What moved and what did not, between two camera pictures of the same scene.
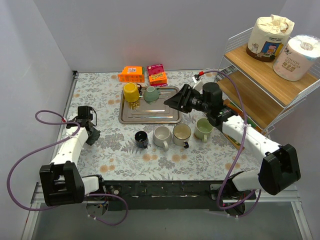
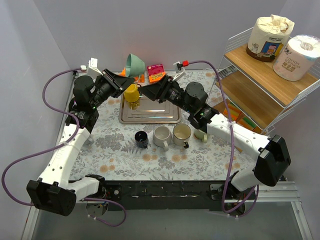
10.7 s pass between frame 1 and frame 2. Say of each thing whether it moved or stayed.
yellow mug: stayed
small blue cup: stayed
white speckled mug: stayed
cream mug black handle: stayed
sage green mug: moved
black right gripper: moved
